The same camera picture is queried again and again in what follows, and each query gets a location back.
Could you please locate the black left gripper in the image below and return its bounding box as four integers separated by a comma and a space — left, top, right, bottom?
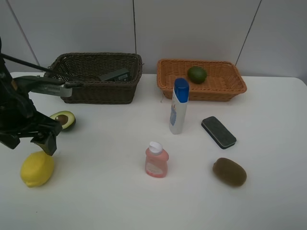
0, 112, 62, 156

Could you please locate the yellow lemon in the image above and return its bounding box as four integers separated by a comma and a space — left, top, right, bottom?
20, 151, 54, 187

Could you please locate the halved avocado with pit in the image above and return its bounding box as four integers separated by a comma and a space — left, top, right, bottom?
50, 111, 76, 132

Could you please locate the dark green pump bottle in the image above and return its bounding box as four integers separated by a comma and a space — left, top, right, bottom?
98, 68, 131, 82

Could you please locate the pink soap bottle white cap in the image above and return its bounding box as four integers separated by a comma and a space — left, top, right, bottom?
145, 141, 169, 178

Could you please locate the white shampoo bottle blue cap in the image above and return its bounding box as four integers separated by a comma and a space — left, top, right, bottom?
169, 78, 189, 135

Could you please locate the green lime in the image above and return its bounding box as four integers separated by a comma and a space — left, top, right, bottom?
188, 66, 207, 84

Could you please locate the grey whiteboard eraser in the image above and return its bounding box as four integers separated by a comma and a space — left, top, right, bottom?
201, 116, 236, 149

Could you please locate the brown kiwi fruit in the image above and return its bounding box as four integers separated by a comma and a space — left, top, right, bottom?
213, 158, 247, 187

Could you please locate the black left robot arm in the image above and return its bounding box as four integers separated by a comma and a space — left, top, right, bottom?
0, 54, 62, 156

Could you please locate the dark brown wicker basket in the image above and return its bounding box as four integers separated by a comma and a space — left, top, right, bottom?
49, 52, 142, 104

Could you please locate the orange wicker basket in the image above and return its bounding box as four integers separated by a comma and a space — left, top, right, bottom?
157, 58, 247, 102

